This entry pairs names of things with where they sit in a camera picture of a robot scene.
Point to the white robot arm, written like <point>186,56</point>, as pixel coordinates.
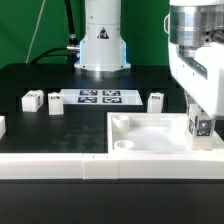
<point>187,34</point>

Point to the white front fence rail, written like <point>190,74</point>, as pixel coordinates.
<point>102,166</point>

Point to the white marker base plate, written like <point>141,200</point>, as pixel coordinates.
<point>100,97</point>

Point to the white left fence piece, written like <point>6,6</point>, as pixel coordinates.
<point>2,126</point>

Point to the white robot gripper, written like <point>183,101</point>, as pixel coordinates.
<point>207,92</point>

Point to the white square tabletop part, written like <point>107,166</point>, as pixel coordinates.
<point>148,133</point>

